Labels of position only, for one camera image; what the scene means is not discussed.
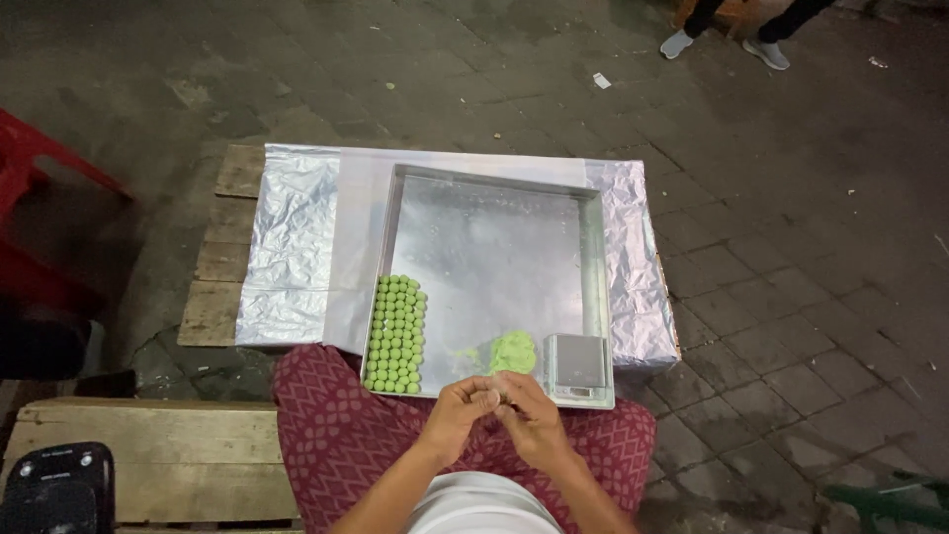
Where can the white paper scrap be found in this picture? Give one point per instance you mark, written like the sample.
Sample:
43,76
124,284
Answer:
878,62
601,80

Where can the person's left hand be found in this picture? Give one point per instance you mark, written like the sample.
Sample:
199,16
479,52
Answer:
454,417

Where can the person's patterned red trousers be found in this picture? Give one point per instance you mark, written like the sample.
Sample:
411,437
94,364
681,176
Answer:
333,437

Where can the wooden pallet table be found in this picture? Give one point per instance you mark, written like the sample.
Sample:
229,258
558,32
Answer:
222,252

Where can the small silver digital scale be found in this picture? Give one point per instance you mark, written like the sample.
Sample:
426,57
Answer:
577,366

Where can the grey sneaker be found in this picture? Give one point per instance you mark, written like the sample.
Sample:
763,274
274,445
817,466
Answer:
675,44
766,53

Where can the rows of green dough balls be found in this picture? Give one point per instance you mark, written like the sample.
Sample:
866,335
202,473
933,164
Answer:
397,335

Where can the aluminium foil sheet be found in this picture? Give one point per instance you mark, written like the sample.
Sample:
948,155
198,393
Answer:
293,252

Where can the black electronic device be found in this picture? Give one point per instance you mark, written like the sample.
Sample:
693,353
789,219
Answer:
56,489

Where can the person's white shirt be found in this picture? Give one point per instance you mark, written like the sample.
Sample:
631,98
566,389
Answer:
482,506

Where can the red plastic chair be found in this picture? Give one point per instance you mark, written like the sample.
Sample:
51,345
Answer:
30,215

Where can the lump of green dough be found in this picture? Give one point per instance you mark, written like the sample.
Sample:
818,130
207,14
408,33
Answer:
511,351

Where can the square metal baking tray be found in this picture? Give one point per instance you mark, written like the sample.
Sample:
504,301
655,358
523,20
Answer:
495,274

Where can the wooden pallet bench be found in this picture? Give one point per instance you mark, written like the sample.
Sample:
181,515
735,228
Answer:
178,460

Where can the person's right hand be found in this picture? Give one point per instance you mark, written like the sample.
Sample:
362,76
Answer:
535,421

